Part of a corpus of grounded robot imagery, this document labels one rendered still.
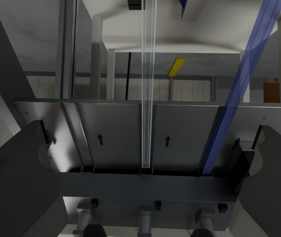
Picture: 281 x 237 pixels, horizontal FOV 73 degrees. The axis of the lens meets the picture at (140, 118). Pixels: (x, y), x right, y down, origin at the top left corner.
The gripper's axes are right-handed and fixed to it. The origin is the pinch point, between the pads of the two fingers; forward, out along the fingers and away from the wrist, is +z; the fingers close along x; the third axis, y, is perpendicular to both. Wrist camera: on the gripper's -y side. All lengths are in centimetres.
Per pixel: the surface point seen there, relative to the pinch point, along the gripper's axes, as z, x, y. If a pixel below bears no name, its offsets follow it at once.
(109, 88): 76, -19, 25
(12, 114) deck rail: 11.8, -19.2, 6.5
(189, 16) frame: 55, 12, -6
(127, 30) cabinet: 72, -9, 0
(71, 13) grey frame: 47, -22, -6
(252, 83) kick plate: 327, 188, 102
